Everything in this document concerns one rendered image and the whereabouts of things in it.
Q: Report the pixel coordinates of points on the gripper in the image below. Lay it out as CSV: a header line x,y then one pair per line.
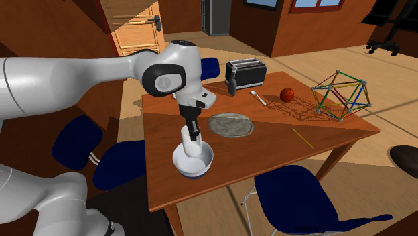
x,y
189,112

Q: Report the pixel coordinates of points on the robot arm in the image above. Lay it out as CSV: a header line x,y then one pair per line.
x,y
65,78

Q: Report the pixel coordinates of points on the white cup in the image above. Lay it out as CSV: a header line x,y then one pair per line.
x,y
192,147

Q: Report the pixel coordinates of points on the grey round plate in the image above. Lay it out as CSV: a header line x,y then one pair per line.
x,y
230,125

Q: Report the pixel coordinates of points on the black bottle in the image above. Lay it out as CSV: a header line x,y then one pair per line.
x,y
232,86

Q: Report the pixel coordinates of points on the blue chair with white legs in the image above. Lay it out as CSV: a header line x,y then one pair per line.
x,y
294,199
76,142
210,67

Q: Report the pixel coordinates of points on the white bowl with blue base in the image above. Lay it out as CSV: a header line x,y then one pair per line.
x,y
196,170

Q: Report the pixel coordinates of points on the white spoon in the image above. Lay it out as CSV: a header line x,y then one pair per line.
x,y
258,97

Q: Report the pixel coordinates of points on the black toaster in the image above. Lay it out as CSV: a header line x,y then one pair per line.
x,y
249,75

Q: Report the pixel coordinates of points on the brown wooden table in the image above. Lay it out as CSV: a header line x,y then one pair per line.
x,y
261,153

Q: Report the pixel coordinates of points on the light wooden door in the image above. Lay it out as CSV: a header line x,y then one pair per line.
x,y
137,29

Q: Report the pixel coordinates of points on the orange ball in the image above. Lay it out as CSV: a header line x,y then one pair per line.
x,y
287,95

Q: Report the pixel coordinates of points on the grey tall cabinet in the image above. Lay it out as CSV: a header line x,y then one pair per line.
x,y
217,16

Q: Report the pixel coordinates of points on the yellow pencil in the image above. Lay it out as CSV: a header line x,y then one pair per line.
x,y
302,138

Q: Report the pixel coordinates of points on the colourful rod polyhedron toy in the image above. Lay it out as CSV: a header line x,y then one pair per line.
x,y
329,88

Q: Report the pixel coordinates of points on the dark round stool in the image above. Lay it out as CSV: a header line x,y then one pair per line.
x,y
406,160

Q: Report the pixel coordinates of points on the window with dark frame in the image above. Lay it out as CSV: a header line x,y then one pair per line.
x,y
261,2

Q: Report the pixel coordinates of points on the window with red frame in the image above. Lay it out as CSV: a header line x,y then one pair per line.
x,y
315,4

